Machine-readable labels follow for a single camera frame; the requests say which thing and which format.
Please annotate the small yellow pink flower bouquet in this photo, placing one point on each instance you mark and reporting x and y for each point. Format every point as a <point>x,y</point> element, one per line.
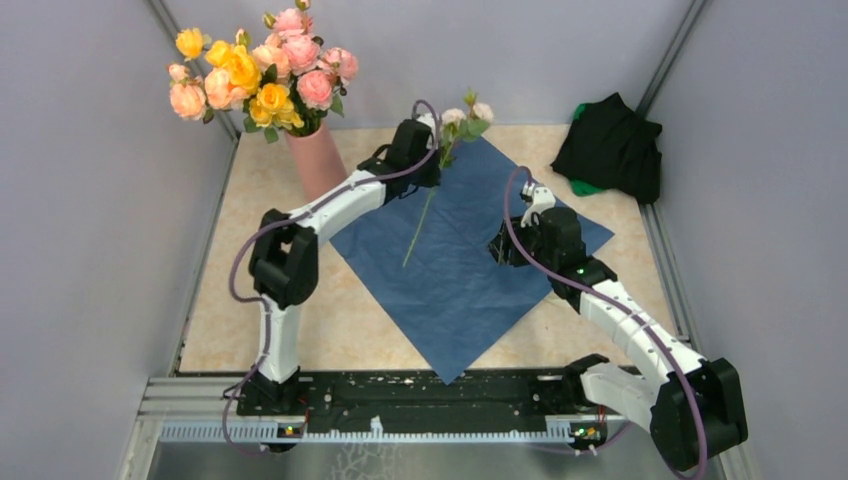
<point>193,44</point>

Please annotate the pink rose bunch in vase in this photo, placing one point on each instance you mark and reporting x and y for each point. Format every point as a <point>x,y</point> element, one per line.
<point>319,79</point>

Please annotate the pale pink rose stem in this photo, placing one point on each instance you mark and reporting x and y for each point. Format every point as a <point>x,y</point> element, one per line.
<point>271,55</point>

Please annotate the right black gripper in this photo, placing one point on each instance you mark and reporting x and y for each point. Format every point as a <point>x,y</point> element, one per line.
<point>499,248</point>

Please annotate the aluminium front rail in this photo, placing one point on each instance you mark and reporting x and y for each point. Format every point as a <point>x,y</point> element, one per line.
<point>206,406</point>

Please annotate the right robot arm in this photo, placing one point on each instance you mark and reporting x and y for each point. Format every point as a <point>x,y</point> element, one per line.
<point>692,407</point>

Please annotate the blue wrapping paper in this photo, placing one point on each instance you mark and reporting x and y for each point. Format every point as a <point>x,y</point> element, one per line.
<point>452,307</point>

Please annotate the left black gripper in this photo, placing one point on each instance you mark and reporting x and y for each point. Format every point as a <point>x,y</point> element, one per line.
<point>428,181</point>

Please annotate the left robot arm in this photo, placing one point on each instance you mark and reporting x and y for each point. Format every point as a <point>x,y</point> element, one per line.
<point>284,263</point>

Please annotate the black cloth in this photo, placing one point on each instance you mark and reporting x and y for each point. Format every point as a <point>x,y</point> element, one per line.
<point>610,146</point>

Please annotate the pink ceramic vase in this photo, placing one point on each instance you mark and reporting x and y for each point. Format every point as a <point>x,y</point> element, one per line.
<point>317,161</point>

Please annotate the right aluminium frame post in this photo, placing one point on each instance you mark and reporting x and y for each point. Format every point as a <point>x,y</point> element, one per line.
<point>671,54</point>

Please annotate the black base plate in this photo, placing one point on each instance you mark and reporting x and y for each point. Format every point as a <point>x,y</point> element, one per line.
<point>480,401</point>

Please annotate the white rose stem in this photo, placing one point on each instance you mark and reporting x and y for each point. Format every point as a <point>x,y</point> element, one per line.
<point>454,126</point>

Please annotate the peach rose stem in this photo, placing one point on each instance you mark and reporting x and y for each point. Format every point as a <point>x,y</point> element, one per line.
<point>198,98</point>

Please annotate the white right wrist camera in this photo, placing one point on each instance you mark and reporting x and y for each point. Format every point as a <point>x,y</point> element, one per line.
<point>538,198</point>

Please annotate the green cloth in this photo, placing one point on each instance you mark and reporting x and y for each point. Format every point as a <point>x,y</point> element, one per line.
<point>581,188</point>

